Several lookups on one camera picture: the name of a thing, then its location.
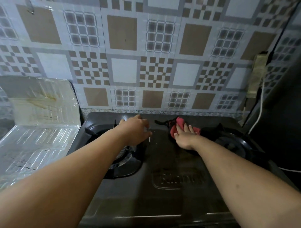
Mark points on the person's right hand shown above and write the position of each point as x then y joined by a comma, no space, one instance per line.
185,137

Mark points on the person's left hand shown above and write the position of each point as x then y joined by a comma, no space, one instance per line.
135,130

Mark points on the red cleaning cloth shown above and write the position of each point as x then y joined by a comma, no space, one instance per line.
180,122

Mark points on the black gas stove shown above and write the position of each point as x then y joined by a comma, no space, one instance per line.
164,188

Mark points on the aluminium foil splash guard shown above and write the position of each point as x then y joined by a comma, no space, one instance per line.
42,141

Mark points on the person's left forearm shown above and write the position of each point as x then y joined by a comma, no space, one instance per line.
58,188

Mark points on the person's right forearm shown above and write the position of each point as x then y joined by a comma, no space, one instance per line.
249,192

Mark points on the black burner grate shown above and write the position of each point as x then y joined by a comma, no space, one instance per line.
127,164
235,143

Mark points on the beige taped power strip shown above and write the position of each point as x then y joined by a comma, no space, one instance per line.
257,75

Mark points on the dark grey refrigerator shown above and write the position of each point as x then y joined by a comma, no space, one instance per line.
282,129

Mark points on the clear wall hook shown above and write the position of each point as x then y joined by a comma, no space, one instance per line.
29,9

